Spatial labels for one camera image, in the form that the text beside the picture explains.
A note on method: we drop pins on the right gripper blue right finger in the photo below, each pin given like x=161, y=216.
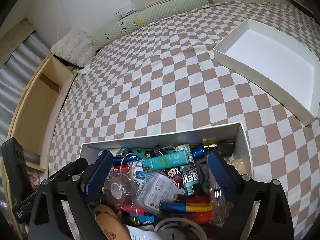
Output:
x=273, y=219

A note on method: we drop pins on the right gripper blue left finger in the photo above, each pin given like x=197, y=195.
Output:
x=77, y=183

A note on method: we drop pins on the round cork coaster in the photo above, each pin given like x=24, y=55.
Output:
x=110, y=223

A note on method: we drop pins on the clear plastic blister pack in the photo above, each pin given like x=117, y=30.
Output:
x=158, y=187

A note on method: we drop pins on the wooden bedside shelf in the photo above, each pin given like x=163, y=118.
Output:
x=34, y=120

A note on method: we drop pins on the blue yellow pen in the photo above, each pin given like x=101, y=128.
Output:
x=185, y=207

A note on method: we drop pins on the large white cardboard box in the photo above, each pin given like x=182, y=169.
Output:
x=234, y=132

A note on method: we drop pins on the teal cosmetic tube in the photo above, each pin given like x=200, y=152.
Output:
x=170, y=160

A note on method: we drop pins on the grey curtain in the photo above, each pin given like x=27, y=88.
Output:
x=16, y=73

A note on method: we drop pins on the brown white checkered bedsheet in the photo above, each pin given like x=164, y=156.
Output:
x=164, y=78

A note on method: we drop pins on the white fluffy pillow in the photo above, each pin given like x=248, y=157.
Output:
x=76, y=47

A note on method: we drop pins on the white box lid tray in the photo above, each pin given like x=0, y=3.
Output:
x=275, y=62

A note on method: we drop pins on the green dotted long pillow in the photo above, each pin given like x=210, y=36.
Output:
x=138, y=20

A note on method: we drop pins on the white wall socket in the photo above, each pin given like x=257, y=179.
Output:
x=125, y=11

